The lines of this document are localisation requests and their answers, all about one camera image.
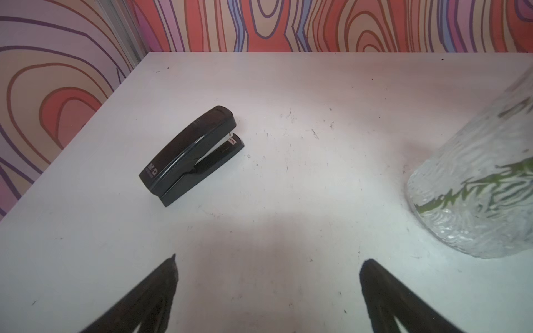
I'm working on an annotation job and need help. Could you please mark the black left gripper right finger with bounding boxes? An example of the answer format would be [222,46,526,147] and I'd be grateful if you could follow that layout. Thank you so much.
[359,259,462,332]

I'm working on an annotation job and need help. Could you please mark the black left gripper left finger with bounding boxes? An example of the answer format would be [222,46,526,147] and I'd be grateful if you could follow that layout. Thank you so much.
[83,255,178,332]

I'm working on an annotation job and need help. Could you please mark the clear textured glass vase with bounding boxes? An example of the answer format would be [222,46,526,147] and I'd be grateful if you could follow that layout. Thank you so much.
[406,70,532,259]

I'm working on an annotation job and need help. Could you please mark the black stapler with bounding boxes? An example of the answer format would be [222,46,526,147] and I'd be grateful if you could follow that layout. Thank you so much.
[139,105,244,207]

